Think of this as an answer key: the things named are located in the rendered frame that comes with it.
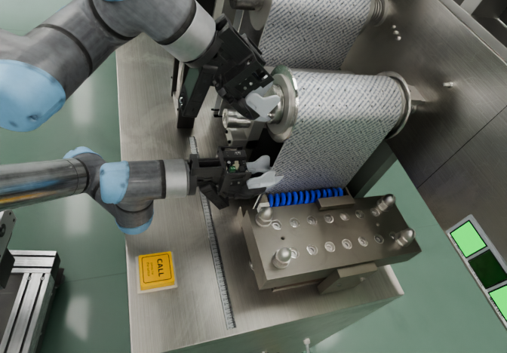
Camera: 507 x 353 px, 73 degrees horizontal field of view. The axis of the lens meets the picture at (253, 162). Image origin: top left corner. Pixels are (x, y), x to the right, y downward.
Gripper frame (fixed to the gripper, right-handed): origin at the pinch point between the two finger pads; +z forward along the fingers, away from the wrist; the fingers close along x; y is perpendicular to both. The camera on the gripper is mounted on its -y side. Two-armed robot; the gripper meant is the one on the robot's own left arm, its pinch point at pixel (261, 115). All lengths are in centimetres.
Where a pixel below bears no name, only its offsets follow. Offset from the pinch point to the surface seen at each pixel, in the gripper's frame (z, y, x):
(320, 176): 23.9, -0.3, -4.4
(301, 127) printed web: 4.2, 5.0, -4.4
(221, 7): 19, -6, 71
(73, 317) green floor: 43, -126, 6
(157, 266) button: 5.8, -36.5, -13.8
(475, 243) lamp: 30.6, 19.7, -29.4
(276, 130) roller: 4.0, 0.4, -1.8
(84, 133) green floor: 45, -124, 111
